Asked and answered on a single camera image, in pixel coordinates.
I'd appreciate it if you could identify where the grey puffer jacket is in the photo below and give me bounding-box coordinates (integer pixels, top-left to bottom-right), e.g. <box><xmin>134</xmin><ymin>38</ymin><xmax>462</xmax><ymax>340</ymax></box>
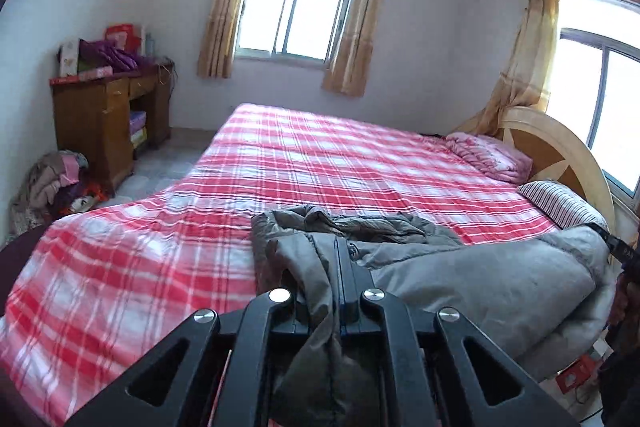
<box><xmin>250</xmin><ymin>206</ymin><xmax>615</xmax><ymax>426</ymax></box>

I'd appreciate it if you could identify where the clothes pile on floor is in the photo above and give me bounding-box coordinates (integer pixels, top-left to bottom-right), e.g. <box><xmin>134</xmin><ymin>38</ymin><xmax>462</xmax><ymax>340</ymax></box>
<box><xmin>9</xmin><ymin>150</ymin><xmax>110</xmax><ymax>239</ymax></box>

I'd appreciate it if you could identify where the red plaid bed sheet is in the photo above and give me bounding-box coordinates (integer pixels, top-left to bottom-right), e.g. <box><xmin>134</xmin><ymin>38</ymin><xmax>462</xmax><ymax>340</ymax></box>
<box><xmin>1</xmin><ymin>104</ymin><xmax>553</xmax><ymax>426</ymax></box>

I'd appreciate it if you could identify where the striped pillow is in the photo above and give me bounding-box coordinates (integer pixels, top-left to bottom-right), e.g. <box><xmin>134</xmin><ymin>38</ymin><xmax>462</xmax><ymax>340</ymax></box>
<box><xmin>518</xmin><ymin>180</ymin><xmax>608</xmax><ymax>230</ymax></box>

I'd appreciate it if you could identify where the pink folded quilt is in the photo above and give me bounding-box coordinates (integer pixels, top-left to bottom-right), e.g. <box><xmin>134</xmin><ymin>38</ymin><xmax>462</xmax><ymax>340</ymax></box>
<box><xmin>445</xmin><ymin>132</ymin><xmax>533</xmax><ymax>185</ymax></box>

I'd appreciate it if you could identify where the wooden headboard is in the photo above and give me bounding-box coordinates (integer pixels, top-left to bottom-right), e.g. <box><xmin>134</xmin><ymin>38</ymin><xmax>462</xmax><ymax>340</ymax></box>
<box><xmin>491</xmin><ymin>106</ymin><xmax>616</xmax><ymax>233</ymax></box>

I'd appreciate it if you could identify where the wooden desk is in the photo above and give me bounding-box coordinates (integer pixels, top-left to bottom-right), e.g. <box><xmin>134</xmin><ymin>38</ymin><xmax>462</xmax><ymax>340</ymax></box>
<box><xmin>51</xmin><ymin>62</ymin><xmax>175</xmax><ymax>193</ymax></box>

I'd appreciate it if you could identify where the side window curtain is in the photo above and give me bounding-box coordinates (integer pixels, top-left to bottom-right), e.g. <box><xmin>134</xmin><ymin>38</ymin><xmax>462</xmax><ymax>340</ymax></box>
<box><xmin>474</xmin><ymin>0</ymin><xmax>560</xmax><ymax>134</ymax></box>

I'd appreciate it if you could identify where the side window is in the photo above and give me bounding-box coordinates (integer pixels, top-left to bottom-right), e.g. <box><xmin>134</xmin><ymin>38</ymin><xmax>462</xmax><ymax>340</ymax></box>
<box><xmin>547</xmin><ymin>0</ymin><xmax>639</xmax><ymax>211</ymax></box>

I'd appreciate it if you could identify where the right beige curtain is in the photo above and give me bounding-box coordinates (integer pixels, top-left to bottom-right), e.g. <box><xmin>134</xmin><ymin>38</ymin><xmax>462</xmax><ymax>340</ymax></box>
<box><xmin>322</xmin><ymin>0</ymin><xmax>381</xmax><ymax>98</ymax></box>

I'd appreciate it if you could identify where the beige curtain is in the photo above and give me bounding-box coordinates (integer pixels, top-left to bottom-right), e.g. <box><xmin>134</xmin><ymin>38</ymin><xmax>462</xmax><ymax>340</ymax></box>
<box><xmin>322</xmin><ymin>0</ymin><xmax>381</xmax><ymax>98</ymax></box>
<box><xmin>196</xmin><ymin>0</ymin><xmax>243</xmax><ymax>78</ymax></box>

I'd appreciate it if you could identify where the flat red box on desk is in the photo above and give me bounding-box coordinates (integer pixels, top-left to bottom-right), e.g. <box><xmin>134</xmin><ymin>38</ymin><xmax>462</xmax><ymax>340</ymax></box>
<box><xmin>48</xmin><ymin>66</ymin><xmax>115</xmax><ymax>87</ymax></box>

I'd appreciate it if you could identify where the left beige curtain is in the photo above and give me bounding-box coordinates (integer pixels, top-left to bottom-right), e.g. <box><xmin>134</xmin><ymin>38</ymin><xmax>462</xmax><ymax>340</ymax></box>
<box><xmin>196</xmin><ymin>0</ymin><xmax>243</xmax><ymax>78</ymax></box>

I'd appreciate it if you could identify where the purple garment on desk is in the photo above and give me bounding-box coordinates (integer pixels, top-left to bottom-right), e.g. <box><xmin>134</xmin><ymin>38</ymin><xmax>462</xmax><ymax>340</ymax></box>
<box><xmin>79</xmin><ymin>39</ymin><xmax>154</xmax><ymax>72</ymax></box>

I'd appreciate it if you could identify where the white box on desk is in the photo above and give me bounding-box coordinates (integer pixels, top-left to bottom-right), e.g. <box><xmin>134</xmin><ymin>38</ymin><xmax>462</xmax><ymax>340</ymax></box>
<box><xmin>58</xmin><ymin>38</ymin><xmax>80</xmax><ymax>78</ymax></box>

